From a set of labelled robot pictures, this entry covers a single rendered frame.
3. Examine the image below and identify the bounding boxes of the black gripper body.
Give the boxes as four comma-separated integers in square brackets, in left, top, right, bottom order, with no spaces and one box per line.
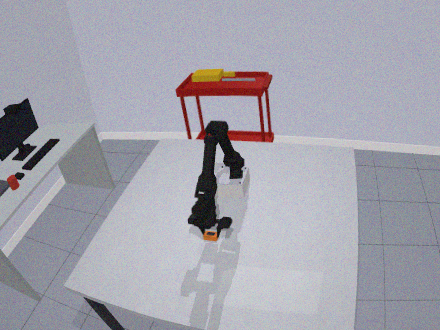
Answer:
[188,206,233,229]

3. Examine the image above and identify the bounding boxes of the orange block with dark blue panel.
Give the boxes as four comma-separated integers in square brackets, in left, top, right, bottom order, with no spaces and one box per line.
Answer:
[204,231,218,241]

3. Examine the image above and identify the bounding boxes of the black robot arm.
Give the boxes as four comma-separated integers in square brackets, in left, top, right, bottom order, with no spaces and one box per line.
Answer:
[191,121,245,229]

